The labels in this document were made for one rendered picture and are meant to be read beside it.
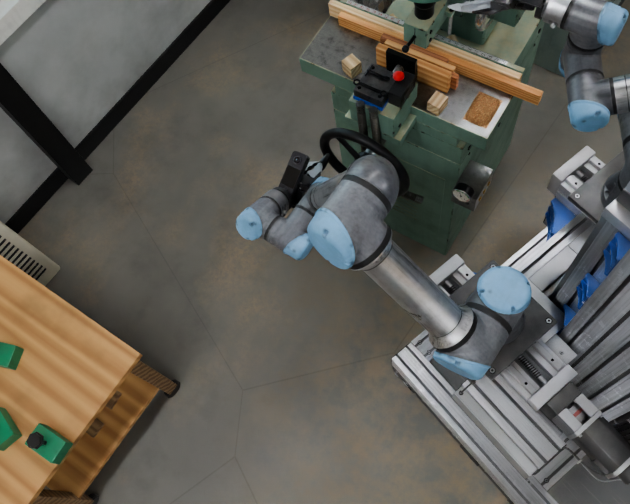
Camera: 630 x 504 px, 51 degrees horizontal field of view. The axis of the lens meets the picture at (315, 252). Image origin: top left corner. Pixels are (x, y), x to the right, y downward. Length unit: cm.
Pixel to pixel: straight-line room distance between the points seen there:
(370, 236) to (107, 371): 114
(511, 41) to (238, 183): 130
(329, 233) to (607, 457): 89
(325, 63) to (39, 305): 119
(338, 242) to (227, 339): 144
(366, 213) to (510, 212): 154
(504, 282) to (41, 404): 143
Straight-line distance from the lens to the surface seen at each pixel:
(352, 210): 125
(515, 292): 150
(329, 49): 202
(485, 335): 147
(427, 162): 208
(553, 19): 149
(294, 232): 164
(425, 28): 182
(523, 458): 175
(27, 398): 225
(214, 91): 316
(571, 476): 231
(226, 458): 254
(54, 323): 228
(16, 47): 272
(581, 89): 148
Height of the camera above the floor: 245
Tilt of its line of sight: 66 degrees down
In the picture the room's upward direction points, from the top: 17 degrees counter-clockwise
